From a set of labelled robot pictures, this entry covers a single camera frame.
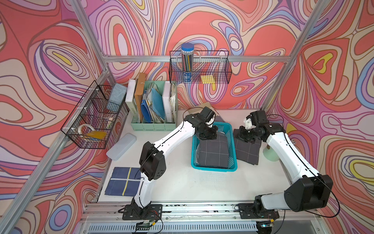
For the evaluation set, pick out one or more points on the teal plastic basket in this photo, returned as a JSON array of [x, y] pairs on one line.
[[226, 128]]

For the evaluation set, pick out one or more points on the brown cardboard folder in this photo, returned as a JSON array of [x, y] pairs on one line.
[[138, 95]]

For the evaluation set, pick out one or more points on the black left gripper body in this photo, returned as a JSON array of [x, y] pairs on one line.
[[208, 132]]

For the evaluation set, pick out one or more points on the blue folder in organizer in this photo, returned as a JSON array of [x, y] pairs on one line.
[[152, 107]]

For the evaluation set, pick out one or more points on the yellow sticky note pad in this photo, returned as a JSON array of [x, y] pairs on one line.
[[207, 79]]

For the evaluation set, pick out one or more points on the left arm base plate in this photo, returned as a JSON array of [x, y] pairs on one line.
[[134, 212]]

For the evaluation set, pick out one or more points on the white book in organizer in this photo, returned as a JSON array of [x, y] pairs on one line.
[[129, 99]]

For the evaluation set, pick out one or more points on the mint green file organizer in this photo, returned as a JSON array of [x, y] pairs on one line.
[[168, 94]]

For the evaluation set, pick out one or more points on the beige and grey cloth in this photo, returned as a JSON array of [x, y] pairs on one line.
[[200, 107]]

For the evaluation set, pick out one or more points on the green pen cup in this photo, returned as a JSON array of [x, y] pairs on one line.
[[270, 154]]

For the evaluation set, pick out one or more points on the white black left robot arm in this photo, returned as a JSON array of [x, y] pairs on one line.
[[154, 156]]

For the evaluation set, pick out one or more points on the blue capped pencil tube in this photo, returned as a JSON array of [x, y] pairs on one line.
[[187, 52]]

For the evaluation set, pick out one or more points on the navy blue cloth yellow stripe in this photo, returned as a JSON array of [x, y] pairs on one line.
[[124, 182]]

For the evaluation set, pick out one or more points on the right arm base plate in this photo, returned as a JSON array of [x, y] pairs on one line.
[[255, 211]]

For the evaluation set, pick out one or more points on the black wire basket left wall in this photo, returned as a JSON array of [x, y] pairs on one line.
[[92, 110]]

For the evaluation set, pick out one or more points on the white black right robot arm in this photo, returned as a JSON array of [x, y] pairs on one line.
[[309, 189]]

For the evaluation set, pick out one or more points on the grey blue sponge cloth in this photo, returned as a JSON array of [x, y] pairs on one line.
[[117, 95]]

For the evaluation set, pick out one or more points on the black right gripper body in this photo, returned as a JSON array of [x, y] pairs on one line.
[[248, 134]]

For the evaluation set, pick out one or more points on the yellow notepad in left basket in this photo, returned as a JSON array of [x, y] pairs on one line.
[[95, 136]]

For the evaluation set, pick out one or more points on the dark grey grid cloth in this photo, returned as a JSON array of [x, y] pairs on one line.
[[247, 151], [213, 153]]

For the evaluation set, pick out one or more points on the black wire basket on back wall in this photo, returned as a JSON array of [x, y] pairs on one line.
[[205, 62]]

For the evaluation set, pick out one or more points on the white plastic pencil case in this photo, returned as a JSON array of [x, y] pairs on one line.
[[120, 148]]

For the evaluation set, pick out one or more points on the white tape roll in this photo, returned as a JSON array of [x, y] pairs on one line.
[[85, 128]]

